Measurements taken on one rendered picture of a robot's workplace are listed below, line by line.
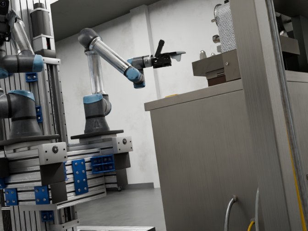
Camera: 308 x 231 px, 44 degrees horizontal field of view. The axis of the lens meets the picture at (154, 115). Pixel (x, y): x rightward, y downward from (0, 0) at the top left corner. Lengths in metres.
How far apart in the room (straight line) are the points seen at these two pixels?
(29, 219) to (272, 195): 1.57
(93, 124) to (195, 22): 4.10
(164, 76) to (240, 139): 4.85
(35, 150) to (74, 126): 5.83
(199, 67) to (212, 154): 0.37
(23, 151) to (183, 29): 4.65
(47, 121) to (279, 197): 1.49
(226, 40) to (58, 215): 1.22
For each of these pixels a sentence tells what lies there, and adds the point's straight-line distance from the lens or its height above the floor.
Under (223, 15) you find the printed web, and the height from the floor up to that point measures 1.24.
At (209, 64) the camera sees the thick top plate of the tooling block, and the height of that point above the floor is 1.00.
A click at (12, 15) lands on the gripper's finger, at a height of 1.22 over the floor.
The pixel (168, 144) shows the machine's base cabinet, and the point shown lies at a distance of 1.66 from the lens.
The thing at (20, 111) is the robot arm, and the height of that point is 0.94.
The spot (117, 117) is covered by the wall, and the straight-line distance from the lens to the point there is 6.82.
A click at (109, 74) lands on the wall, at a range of 6.96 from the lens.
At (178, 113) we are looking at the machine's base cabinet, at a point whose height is 0.82.
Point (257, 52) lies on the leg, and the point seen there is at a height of 0.87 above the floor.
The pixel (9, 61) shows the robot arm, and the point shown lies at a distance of 1.66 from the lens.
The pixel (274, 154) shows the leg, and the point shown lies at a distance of 0.83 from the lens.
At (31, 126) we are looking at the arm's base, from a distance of 1.87.
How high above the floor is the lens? 0.71
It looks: 4 degrees up
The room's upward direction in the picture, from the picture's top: 8 degrees counter-clockwise
